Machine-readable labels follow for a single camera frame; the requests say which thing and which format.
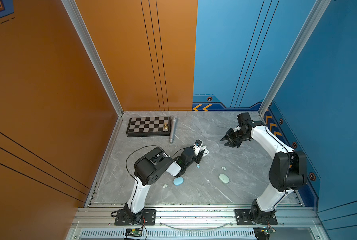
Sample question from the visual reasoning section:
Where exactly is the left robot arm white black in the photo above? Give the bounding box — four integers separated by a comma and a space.
124, 140, 209, 224

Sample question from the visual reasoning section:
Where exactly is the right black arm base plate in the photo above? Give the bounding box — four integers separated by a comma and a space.
234, 209, 278, 226

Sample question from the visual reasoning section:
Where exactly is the silver microphone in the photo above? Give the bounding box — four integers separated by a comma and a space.
169, 116, 178, 144

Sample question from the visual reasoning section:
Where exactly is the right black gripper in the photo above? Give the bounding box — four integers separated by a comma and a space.
219, 127, 248, 148

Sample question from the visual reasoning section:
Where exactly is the white earbud charging case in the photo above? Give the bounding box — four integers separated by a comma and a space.
201, 146, 209, 156

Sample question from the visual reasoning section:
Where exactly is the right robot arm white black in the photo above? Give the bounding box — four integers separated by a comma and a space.
221, 113, 307, 225

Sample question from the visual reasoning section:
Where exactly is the aluminium front rail frame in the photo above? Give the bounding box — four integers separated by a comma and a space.
66, 204, 329, 240

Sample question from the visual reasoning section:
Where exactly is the left aluminium corner post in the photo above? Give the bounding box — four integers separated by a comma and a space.
61, 0, 123, 117

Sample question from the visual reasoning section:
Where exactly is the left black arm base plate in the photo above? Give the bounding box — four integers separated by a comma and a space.
112, 209, 156, 226

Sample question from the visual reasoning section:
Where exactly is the left green circuit board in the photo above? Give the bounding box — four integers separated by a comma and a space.
124, 228, 143, 240

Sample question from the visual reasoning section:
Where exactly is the aluminium corner post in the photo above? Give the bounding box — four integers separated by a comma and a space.
61, 0, 123, 117
258, 0, 331, 118

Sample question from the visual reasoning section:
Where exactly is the black white chessboard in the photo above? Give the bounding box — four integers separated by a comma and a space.
126, 117, 171, 138

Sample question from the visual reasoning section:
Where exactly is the green circuit board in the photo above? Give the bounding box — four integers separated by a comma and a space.
124, 228, 143, 240
260, 228, 276, 235

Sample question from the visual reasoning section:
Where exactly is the blue earbud charging case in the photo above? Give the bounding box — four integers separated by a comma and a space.
173, 177, 184, 186

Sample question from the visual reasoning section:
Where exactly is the green earbud charging case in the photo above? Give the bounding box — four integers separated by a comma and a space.
218, 174, 230, 184

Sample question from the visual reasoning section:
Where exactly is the right aluminium corner post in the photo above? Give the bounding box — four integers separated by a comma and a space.
258, 0, 331, 118

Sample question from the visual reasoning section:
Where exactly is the right green circuit board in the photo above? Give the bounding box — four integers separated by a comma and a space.
260, 228, 276, 235

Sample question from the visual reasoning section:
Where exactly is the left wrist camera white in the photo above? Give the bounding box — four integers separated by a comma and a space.
192, 140, 203, 152

